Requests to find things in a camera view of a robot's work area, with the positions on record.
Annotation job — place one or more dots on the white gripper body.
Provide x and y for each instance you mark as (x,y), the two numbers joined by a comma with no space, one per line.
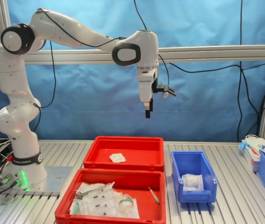
(146,84)

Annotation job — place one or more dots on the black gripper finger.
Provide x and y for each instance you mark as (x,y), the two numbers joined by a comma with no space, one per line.
(148,114)
(147,105)

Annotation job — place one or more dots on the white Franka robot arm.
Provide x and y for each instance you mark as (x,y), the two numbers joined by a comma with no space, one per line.
(15,130)

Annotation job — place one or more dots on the blue fabric curtain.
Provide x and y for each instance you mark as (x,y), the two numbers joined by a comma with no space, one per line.
(193,105)

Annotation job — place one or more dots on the red plastic crate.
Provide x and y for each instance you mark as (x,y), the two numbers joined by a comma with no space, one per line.
(99,151)
(151,179)

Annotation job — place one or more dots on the plain white bandage packet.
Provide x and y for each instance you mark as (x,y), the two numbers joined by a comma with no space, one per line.
(191,179)

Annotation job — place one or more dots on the syringe with green plunger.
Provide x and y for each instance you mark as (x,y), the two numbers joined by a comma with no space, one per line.
(154,196)

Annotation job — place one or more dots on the clear syringe packet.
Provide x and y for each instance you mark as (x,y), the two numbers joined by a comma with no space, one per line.
(97,207)
(99,190)

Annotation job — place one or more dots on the clear bag with green valve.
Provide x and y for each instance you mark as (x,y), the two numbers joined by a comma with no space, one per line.
(125,205)

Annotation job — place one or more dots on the white packet with barcode label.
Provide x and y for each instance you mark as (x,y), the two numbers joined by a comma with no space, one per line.
(82,190)

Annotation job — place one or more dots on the pile of light blue masks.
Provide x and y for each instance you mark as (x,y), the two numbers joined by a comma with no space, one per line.
(253,141)

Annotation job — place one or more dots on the white carton with red stripe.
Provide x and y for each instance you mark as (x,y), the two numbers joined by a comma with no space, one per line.
(250,156)

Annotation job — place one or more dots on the clear packet with green part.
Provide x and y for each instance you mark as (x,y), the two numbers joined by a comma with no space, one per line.
(75,208)

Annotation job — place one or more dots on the aluminium profile frame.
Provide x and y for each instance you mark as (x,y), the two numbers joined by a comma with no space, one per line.
(193,53)

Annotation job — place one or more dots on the metal base plate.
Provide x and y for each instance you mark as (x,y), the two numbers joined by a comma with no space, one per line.
(57,179)

